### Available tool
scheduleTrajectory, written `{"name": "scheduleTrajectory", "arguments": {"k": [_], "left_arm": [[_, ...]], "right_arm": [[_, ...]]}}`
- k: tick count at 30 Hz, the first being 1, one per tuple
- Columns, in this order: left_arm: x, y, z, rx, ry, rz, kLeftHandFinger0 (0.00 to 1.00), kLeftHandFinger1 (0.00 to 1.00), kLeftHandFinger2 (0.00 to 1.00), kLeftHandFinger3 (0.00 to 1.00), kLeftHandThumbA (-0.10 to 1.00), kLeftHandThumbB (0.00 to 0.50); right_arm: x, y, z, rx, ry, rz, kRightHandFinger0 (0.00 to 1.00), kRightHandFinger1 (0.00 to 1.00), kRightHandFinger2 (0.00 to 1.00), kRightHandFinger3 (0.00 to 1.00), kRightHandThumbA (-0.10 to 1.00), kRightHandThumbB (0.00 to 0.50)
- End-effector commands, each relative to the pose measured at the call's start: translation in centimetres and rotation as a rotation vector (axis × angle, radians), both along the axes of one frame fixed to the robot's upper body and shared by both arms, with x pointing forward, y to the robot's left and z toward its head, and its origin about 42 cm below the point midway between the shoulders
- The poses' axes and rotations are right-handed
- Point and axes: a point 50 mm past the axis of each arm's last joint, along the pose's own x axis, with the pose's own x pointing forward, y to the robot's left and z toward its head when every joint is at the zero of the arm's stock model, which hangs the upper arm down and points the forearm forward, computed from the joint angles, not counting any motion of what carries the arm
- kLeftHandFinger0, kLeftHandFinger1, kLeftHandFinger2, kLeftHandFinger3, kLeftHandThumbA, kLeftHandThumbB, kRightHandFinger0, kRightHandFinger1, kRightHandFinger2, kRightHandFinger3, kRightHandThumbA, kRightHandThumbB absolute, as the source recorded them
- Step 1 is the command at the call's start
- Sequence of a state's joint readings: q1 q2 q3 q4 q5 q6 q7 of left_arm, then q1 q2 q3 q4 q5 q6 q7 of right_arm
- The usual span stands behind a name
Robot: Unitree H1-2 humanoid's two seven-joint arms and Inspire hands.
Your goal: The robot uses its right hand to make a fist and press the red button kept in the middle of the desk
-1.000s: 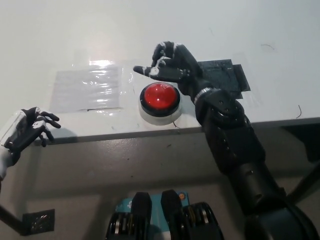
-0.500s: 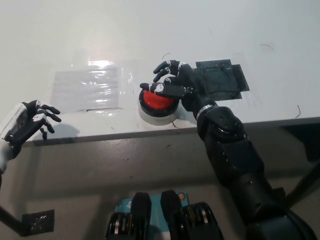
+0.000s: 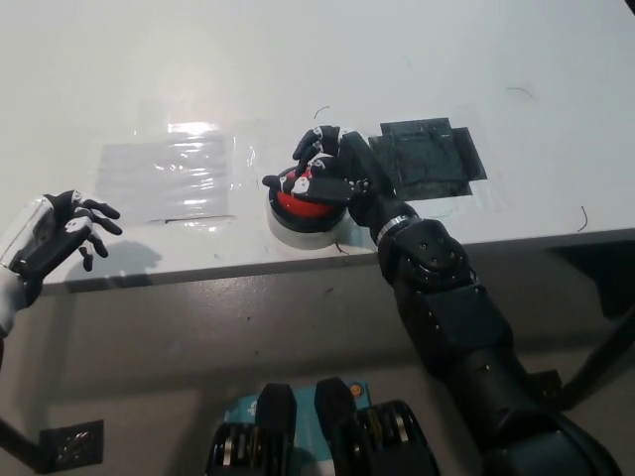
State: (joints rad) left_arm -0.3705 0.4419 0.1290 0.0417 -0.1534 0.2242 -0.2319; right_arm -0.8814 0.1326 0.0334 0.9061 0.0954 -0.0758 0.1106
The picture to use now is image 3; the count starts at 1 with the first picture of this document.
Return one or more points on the robot left hand black white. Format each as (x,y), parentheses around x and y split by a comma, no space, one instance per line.
(54,243)

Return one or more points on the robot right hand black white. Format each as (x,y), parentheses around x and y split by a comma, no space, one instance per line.
(362,173)

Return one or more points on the red dome push button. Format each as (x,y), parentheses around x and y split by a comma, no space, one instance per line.
(303,209)

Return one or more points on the black tape patch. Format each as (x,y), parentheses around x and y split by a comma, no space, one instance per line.
(431,163)

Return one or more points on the clear plastic taped patch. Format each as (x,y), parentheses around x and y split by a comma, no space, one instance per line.
(164,178)

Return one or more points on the dark metal table leg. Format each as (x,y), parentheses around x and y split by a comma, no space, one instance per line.
(602,362)
(20,443)

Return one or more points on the dark table frame beam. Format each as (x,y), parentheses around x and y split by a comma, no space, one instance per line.
(602,277)

